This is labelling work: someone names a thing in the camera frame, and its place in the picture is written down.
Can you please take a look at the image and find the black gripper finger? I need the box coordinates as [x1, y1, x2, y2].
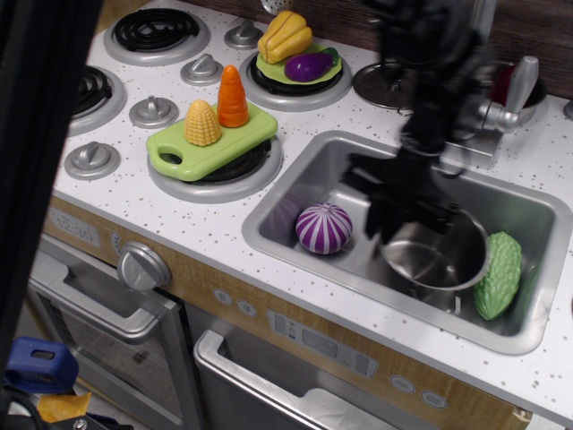
[365, 200, 394, 242]

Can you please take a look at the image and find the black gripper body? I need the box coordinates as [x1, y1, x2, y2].
[342, 145, 461, 233]

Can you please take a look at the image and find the stainless steel pot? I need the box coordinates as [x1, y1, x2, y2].
[379, 211, 489, 314]

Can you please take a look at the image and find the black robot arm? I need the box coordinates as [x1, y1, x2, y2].
[343, 1, 492, 241]

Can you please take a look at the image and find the stainless steel sink basin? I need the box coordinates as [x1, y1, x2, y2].
[243, 132, 572, 355]

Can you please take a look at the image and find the silver pot lid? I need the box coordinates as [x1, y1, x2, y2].
[352, 60, 417, 110]

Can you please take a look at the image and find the purple striped toy onion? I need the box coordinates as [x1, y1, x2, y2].
[295, 202, 354, 255]

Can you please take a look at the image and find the silver toy faucet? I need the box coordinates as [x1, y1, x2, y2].
[442, 59, 546, 170]

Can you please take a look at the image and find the green toy bitter melon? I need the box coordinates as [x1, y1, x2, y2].
[473, 232, 522, 321]

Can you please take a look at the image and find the front right stove burner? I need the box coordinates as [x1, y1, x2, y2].
[147, 137, 283, 204]

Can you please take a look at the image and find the stove burner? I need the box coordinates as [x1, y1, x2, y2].
[239, 54, 353, 112]
[67, 65, 127, 137]
[104, 8, 210, 67]
[147, 137, 283, 204]

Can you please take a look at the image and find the purple toy eggplant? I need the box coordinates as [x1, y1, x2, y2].
[284, 47, 339, 83]

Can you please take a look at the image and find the back right stove burner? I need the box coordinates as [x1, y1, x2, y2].
[239, 54, 353, 112]

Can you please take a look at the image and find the green toy plate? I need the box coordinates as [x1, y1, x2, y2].
[255, 43, 342, 85]

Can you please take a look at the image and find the orange toy carrot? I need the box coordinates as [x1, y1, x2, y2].
[217, 65, 250, 128]

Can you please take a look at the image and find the yellow toy bell pepper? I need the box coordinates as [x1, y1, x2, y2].
[258, 11, 313, 65]

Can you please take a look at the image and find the yellow toy corn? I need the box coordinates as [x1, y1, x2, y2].
[184, 99, 222, 147]

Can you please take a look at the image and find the toy dishwasher door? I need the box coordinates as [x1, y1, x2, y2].
[193, 330, 429, 429]

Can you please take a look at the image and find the silver stove knob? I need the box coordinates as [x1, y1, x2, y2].
[224, 20, 263, 50]
[180, 54, 223, 86]
[129, 96, 179, 130]
[64, 142, 121, 181]

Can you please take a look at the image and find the silver oven dial knob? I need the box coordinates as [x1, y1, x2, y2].
[116, 241, 172, 292]

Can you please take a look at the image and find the toy oven door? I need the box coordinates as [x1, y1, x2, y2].
[28, 235, 205, 429]

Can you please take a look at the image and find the back left stove burner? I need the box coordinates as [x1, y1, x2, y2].
[104, 8, 210, 67]

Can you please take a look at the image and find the front left stove burner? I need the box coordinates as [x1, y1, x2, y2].
[67, 65, 127, 137]

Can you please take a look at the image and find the blue plastic clamp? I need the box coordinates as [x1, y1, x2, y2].
[3, 337, 79, 394]

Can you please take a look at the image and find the black foreground pole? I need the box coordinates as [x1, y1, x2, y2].
[1, 1, 102, 362]

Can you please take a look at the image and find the yellow cloth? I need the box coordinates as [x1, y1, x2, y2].
[37, 391, 91, 423]

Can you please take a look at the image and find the silver faucet lever handle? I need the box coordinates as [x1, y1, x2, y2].
[480, 56, 539, 133]

